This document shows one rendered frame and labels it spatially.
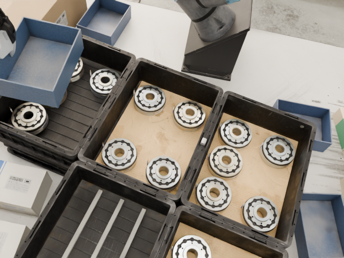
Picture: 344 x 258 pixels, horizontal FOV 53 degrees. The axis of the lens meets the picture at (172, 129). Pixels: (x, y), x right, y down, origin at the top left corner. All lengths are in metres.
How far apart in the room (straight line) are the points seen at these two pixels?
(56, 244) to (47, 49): 0.51
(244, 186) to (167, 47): 0.70
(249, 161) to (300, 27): 1.89
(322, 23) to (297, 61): 1.41
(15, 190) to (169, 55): 0.78
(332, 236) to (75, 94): 0.95
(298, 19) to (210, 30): 1.73
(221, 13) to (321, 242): 0.82
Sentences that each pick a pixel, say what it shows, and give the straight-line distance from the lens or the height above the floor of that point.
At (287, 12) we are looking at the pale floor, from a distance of 2.96.
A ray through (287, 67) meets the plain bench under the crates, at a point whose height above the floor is 0.70.
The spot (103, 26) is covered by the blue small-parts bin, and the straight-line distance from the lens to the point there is 1.56.
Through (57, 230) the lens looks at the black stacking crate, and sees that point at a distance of 1.01.
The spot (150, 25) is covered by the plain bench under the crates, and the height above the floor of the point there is 0.70.
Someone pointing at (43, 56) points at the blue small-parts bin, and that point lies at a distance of 0.98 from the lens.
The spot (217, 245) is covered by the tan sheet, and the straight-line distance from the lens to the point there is 1.00.
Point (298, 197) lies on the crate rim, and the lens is 1.00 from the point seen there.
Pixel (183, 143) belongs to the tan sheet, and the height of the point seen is 0.83.
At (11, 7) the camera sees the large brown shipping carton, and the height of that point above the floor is 0.90.
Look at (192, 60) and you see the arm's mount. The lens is 1.36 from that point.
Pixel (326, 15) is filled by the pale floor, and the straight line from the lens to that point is 3.08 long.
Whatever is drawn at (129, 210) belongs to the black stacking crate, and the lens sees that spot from 1.00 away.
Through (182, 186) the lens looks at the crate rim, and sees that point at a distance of 0.93.
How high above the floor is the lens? 1.79
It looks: 60 degrees down
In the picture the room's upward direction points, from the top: 11 degrees clockwise
